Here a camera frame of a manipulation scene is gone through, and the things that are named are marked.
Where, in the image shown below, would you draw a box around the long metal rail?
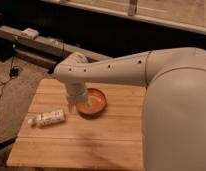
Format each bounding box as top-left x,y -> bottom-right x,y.
0,25 -> 109,61

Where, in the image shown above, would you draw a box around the white block on rail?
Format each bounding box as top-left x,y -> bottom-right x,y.
21,28 -> 39,38

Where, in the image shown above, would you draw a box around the white plastic bottle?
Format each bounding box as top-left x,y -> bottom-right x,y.
27,109 -> 66,127

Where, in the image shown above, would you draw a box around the orange ceramic bowl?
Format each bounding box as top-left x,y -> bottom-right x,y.
76,88 -> 107,119

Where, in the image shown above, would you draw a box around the black cable with plug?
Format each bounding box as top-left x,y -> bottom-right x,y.
0,36 -> 22,106

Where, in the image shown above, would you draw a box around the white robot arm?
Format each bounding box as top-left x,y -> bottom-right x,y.
54,47 -> 206,171

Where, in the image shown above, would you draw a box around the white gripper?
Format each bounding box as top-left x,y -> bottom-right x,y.
65,83 -> 92,113

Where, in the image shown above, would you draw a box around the wooden board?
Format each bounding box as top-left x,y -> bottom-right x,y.
7,84 -> 145,171

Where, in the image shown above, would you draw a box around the wooden post on shelf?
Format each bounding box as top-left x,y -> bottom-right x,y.
128,0 -> 138,16

